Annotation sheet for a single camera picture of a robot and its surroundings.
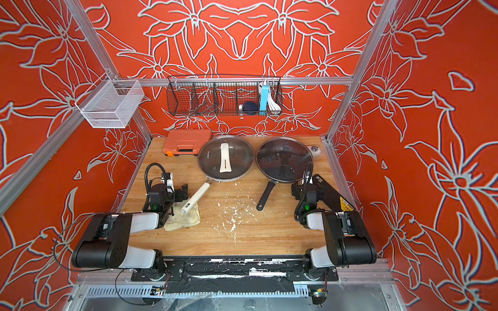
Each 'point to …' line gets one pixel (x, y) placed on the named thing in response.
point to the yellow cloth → (177, 219)
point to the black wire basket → (213, 95)
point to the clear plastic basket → (110, 103)
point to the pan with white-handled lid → (223, 159)
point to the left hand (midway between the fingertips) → (177, 184)
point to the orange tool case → (185, 142)
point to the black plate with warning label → (330, 197)
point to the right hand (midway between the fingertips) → (304, 181)
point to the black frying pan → (271, 186)
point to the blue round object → (250, 107)
